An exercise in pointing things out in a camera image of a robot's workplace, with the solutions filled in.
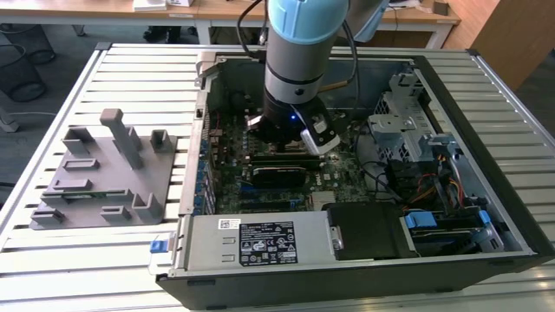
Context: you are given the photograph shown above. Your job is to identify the metal CPU socket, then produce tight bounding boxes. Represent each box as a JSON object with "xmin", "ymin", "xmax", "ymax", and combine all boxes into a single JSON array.
[{"xmin": 267, "ymin": 139, "xmax": 314, "ymax": 155}]

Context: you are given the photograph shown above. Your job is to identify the black RAM slot bank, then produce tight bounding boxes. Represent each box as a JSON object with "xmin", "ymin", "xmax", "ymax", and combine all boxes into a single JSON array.
[{"xmin": 250, "ymin": 154, "xmax": 326, "ymax": 170}]

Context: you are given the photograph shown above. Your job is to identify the black graphics card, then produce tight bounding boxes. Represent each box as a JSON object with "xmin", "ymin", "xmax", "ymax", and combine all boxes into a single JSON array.
[{"xmin": 250, "ymin": 165, "xmax": 307, "ymax": 190}]

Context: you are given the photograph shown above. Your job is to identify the green motherboard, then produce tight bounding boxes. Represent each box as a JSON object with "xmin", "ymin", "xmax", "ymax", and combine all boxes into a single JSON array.
[{"xmin": 207, "ymin": 109, "xmax": 373, "ymax": 216}]

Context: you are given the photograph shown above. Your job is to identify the silver chipset heat sink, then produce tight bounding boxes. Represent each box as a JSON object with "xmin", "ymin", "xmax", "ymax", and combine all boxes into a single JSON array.
[{"xmin": 310, "ymin": 190, "xmax": 338, "ymax": 209}]

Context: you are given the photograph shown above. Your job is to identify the black expansion slot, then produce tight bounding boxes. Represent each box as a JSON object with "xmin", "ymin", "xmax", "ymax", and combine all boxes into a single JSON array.
[{"xmin": 239, "ymin": 201, "xmax": 297, "ymax": 211}]

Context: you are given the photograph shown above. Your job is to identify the metal drive cage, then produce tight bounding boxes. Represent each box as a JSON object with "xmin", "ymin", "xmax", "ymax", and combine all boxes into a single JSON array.
[{"xmin": 366, "ymin": 73, "xmax": 464, "ymax": 165}]

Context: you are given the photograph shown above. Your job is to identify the grey plastic parts rack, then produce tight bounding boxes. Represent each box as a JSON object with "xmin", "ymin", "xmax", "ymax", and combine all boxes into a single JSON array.
[{"xmin": 29, "ymin": 108, "xmax": 181, "ymax": 231}]

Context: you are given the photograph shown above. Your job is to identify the black plastic fan shroud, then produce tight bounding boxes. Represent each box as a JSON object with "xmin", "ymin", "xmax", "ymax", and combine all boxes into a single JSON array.
[{"xmin": 325, "ymin": 201, "xmax": 418, "ymax": 261}]

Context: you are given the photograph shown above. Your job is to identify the silver power supply box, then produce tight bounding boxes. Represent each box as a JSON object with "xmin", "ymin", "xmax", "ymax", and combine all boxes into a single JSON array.
[{"xmin": 170, "ymin": 211, "xmax": 345, "ymax": 271}]

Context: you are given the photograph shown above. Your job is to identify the blue disk carrier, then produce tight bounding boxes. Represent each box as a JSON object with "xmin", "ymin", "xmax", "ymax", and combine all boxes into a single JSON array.
[{"xmin": 403, "ymin": 210, "xmax": 438, "ymax": 232}]

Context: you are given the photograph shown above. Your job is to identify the wooden desk white legs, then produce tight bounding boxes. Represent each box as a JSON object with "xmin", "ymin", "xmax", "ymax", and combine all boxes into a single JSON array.
[
  {"xmin": 0, "ymin": 0, "xmax": 205, "ymax": 45},
  {"xmin": 198, "ymin": 0, "xmax": 464, "ymax": 49}
]

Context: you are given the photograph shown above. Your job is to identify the green RAM stick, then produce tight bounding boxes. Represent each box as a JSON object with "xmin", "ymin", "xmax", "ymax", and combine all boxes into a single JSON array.
[{"xmin": 63, "ymin": 191, "xmax": 110, "ymax": 199}]

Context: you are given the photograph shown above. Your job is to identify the black open PC case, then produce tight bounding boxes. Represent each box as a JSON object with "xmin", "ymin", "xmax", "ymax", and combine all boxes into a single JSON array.
[{"xmin": 147, "ymin": 48, "xmax": 555, "ymax": 311}]

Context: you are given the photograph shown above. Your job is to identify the black disk bay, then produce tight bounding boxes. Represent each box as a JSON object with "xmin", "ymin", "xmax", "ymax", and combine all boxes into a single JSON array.
[{"xmin": 407, "ymin": 227, "xmax": 482, "ymax": 256}]

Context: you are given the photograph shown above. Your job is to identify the blue bay latch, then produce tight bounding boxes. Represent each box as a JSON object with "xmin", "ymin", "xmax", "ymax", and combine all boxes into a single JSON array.
[{"xmin": 478, "ymin": 210, "xmax": 493, "ymax": 234}]

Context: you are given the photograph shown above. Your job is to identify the brown wooden cabinet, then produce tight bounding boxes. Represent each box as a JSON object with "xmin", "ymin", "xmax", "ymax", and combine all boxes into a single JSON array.
[{"xmin": 442, "ymin": 0, "xmax": 555, "ymax": 94}]

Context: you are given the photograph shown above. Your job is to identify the white stand foot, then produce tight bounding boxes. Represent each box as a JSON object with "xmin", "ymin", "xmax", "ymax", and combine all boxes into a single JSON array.
[{"xmin": 0, "ymin": 105, "xmax": 22, "ymax": 133}]

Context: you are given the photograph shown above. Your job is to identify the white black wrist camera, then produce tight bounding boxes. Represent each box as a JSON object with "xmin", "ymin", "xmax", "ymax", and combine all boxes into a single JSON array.
[{"xmin": 298, "ymin": 112, "xmax": 343, "ymax": 156}]

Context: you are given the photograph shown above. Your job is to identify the grey case handle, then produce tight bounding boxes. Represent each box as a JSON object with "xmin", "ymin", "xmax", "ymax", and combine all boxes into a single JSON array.
[{"xmin": 194, "ymin": 53, "xmax": 219, "ymax": 90}]

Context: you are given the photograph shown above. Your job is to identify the coloured power wire bundle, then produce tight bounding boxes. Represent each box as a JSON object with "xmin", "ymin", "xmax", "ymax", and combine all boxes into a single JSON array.
[{"xmin": 401, "ymin": 155, "xmax": 468, "ymax": 211}]

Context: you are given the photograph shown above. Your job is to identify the black wire mesh bin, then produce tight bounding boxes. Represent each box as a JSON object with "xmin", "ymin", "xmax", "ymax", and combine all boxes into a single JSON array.
[
  {"xmin": 0, "ymin": 44, "xmax": 49, "ymax": 102},
  {"xmin": 0, "ymin": 24, "xmax": 58, "ymax": 65}
]

